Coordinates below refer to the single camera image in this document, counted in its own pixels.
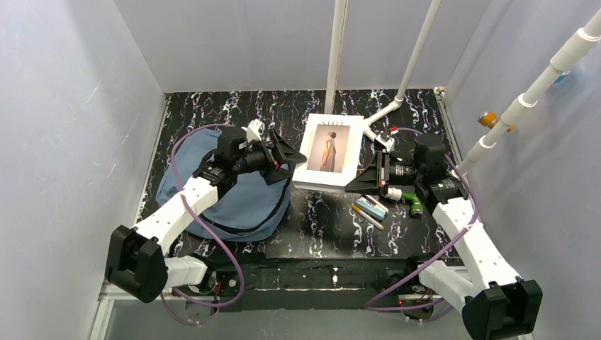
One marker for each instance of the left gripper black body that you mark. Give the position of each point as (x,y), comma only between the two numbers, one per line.
(274,156)

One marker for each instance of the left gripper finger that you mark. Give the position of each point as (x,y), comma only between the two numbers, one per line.
(275,175)
(282,152)

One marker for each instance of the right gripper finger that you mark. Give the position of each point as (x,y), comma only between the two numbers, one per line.
(381,159)
(368,181)

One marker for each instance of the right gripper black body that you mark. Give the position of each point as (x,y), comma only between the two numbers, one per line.
(380,171)

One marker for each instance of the blue student backpack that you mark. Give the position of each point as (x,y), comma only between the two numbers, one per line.
(251,210)

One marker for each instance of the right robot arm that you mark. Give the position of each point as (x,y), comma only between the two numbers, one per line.
(469,273)

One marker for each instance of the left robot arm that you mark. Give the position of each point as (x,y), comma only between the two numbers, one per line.
(137,260)

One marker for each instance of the blue white eraser case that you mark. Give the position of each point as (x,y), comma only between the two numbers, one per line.
(370,208)

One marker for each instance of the green white pipe fitting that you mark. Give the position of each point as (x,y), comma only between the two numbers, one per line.
(406,199)

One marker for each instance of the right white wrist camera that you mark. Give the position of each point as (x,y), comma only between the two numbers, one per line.
(385,140)

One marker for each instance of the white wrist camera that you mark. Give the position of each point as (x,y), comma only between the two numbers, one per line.
(385,140)
(254,130)

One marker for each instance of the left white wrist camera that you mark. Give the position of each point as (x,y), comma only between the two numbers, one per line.
(254,130)

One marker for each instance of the orange knob on wall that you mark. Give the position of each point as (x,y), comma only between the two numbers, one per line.
(488,119)

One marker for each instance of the white pvc pipe frame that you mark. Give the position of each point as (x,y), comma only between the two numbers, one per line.
(575,48)

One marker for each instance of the aluminium rail base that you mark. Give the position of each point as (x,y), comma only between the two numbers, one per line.
(346,284)

